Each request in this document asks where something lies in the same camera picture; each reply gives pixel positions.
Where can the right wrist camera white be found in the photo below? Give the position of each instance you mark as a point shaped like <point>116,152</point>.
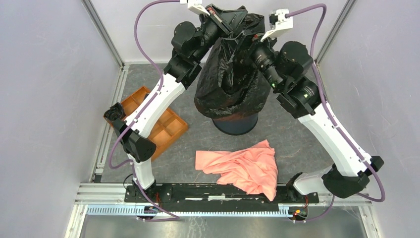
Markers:
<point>279,23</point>

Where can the pink cloth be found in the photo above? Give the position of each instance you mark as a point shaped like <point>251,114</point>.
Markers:
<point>252,170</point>

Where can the black trash bag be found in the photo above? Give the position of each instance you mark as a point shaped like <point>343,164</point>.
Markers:
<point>115,112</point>
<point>230,87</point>

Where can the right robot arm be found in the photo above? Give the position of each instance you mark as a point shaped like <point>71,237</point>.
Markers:
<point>285,70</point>

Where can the orange compartment tray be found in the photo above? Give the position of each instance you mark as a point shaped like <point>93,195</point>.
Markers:
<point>168,128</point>

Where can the aluminium slotted rail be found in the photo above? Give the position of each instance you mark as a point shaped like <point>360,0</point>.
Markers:
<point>143,210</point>

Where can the rolled black trash bag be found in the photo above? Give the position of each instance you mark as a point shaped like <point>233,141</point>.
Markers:
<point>115,112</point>

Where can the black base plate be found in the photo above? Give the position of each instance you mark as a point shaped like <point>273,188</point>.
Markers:
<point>212,197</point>

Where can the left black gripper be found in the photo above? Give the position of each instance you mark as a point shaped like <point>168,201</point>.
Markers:
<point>231,19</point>

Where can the dark blue trash bin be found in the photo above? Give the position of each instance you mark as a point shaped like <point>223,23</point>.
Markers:
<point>236,127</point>

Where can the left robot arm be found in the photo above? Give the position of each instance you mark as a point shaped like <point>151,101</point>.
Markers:
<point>190,45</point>

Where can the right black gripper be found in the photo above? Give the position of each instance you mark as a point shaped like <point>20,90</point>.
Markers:
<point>258,44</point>

